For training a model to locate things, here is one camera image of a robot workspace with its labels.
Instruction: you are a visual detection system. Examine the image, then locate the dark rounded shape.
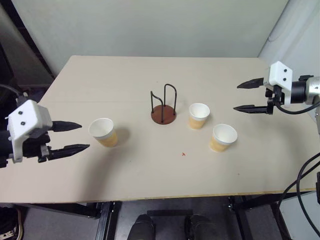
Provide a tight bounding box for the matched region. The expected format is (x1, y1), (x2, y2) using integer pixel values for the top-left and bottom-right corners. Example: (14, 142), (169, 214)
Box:
(127, 213), (156, 240)
(184, 214), (219, 240)

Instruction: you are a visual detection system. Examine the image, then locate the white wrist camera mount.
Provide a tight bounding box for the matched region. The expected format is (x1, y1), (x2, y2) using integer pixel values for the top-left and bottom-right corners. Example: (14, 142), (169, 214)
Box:
(6, 99), (54, 165)
(263, 61), (294, 105)

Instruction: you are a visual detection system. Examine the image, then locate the black metal table leg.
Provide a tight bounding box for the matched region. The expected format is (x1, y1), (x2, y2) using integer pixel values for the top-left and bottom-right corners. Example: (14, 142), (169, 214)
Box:
(226, 191), (316, 240)
(14, 201), (121, 240)

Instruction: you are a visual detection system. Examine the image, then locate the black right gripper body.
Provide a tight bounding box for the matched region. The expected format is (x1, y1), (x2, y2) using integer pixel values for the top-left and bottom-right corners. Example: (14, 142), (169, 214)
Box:
(264, 83), (286, 116)

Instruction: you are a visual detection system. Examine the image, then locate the black diagonal frame beam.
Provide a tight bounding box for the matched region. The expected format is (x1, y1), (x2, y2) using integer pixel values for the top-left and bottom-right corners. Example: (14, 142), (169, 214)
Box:
(0, 0), (56, 89)

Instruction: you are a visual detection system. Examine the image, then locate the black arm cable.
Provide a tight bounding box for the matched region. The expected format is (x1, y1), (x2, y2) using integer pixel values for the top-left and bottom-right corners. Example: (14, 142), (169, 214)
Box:
(274, 99), (320, 115)
(0, 84), (28, 104)

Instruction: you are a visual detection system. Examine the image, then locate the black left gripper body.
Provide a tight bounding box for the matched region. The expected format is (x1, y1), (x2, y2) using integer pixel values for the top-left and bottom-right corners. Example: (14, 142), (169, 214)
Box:
(22, 125), (55, 164)

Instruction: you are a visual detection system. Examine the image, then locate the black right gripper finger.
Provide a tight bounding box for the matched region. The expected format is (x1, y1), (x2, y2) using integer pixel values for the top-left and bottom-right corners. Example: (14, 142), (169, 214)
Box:
(236, 77), (266, 90)
(232, 104), (268, 115)

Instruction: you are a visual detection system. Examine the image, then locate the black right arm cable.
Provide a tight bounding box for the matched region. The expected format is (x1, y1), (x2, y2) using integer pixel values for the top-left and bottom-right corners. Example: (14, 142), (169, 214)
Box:
(274, 99), (320, 115)

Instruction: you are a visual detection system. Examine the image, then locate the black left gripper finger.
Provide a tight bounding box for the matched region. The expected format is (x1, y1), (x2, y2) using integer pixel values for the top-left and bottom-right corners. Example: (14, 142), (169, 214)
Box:
(51, 120), (83, 133)
(48, 143), (91, 161)

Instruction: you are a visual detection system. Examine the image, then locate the yellow and white paper cup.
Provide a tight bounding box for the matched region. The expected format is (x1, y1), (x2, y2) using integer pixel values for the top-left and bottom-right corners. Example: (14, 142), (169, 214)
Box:
(188, 102), (211, 130)
(88, 117), (118, 148)
(208, 123), (238, 153)

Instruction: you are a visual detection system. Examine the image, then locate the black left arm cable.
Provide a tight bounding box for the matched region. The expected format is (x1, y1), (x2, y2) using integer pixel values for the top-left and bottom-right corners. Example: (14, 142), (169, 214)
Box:
(0, 84), (28, 104)

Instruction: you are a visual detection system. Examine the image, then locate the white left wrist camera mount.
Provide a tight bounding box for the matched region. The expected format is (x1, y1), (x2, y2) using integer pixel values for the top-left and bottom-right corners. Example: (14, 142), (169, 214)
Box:
(6, 99), (54, 165)

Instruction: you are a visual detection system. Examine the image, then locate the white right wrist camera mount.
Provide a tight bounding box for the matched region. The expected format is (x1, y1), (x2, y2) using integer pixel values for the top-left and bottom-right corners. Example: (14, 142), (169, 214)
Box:
(263, 61), (294, 105)

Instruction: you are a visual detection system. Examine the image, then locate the brown wire cup holder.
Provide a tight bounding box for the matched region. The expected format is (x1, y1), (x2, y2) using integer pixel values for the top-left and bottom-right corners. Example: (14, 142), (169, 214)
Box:
(150, 83), (178, 125)

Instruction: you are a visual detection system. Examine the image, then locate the black shoe with white sole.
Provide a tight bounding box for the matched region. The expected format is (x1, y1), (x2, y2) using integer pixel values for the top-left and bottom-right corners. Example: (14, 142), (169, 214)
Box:
(0, 206), (26, 240)

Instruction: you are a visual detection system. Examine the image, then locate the black loose cable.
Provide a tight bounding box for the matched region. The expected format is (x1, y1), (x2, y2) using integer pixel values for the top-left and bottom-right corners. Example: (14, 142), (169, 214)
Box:
(277, 164), (320, 221)
(296, 152), (320, 240)

